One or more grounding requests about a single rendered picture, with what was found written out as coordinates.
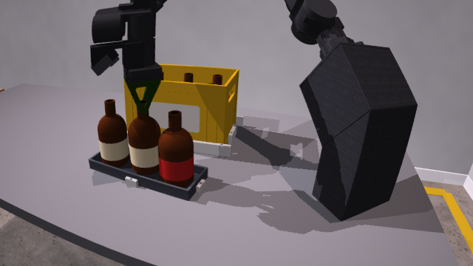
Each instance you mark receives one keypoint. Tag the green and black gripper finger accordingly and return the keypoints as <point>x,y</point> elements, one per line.
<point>146,93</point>
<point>154,84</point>

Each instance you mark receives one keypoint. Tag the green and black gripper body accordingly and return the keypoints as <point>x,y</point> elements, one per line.
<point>153,69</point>

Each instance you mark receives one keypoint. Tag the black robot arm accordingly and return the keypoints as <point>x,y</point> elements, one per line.
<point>321,26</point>

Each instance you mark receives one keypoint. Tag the brown bottle with red label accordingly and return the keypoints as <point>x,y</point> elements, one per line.
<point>176,153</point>

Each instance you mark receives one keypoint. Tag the yellow crate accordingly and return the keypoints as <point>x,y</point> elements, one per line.
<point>208,113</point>

